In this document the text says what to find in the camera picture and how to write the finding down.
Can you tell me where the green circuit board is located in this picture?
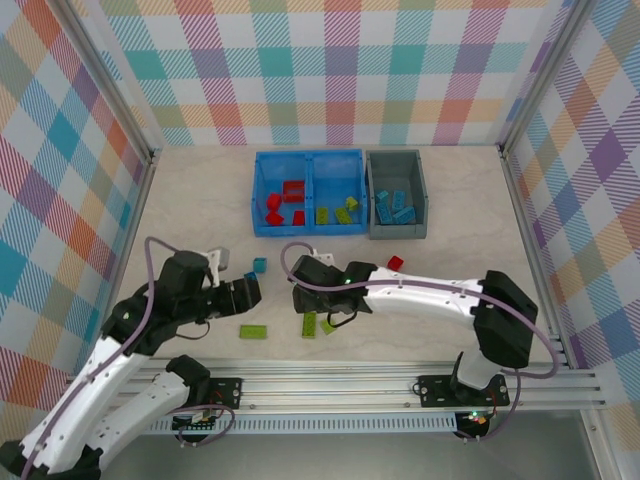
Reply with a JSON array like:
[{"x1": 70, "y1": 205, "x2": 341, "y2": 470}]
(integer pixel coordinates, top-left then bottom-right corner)
[{"x1": 172, "y1": 412, "x2": 224, "y2": 432}]

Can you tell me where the aluminium side rail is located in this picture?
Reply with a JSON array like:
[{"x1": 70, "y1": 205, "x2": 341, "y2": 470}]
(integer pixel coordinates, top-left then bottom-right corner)
[
  {"x1": 498, "y1": 143, "x2": 576, "y2": 369},
  {"x1": 87, "y1": 149, "x2": 161, "y2": 376}
]

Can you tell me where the aluminium frame post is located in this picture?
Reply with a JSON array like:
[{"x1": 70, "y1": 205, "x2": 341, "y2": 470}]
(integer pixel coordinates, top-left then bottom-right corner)
[
  {"x1": 55, "y1": 0, "x2": 162, "y2": 166},
  {"x1": 497, "y1": 0, "x2": 596, "y2": 156}
]

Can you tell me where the white slotted cable duct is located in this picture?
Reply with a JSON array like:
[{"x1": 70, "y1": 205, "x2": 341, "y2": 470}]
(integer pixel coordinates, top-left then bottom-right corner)
[{"x1": 78, "y1": 417, "x2": 460, "y2": 436}]

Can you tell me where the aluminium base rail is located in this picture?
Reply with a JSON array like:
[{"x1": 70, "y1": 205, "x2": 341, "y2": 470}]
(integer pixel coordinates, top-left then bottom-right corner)
[{"x1": 54, "y1": 355, "x2": 609, "y2": 416}]

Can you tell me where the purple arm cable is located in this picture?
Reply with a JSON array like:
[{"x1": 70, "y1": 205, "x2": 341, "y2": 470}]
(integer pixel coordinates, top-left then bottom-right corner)
[
  {"x1": 18, "y1": 237, "x2": 236, "y2": 479},
  {"x1": 279, "y1": 241, "x2": 560, "y2": 444}
]

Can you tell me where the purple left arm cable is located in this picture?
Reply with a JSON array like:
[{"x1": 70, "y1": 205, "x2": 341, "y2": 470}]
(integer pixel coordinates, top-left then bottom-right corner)
[{"x1": 18, "y1": 237, "x2": 236, "y2": 479}]

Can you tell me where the grey plastic bin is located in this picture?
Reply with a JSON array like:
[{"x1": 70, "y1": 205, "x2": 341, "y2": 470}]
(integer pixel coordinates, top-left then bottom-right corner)
[{"x1": 365, "y1": 149, "x2": 430, "y2": 241}]

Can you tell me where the blue two-compartment plastic bin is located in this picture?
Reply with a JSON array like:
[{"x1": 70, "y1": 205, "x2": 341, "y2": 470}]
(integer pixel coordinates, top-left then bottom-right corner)
[{"x1": 252, "y1": 148, "x2": 367, "y2": 238}]

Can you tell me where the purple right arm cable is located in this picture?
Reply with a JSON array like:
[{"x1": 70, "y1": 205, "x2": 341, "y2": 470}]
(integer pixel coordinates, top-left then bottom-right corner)
[{"x1": 279, "y1": 241, "x2": 560, "y2": 444}]

